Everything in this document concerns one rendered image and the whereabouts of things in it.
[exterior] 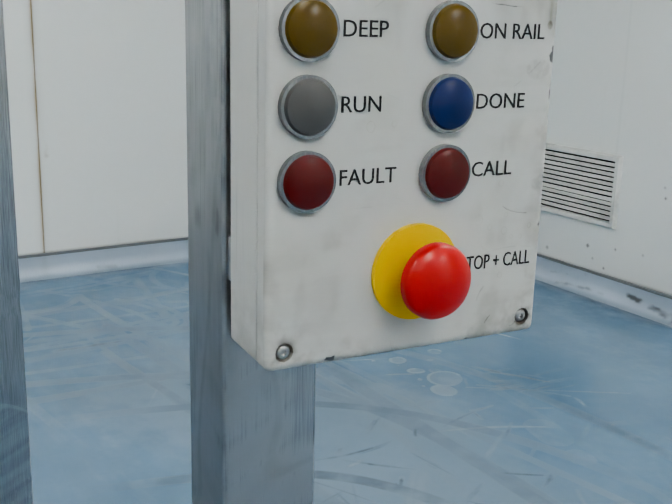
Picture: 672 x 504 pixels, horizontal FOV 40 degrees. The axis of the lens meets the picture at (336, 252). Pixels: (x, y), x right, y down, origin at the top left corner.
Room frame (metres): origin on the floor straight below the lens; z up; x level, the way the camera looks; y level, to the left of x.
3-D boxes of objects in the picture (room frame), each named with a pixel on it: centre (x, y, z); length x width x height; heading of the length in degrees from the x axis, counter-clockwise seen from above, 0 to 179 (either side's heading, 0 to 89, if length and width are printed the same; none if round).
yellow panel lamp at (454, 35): (0.48, -0.06, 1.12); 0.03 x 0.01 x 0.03; 118
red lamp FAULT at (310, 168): (0.44, 0.01, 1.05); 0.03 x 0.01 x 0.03; 118
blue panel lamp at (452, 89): (0.48, -0.06, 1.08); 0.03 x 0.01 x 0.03; 118
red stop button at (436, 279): (0.47, -0.05, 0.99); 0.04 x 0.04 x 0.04; 28
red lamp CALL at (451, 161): (0.48, -0.06, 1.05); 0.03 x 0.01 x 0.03; 118
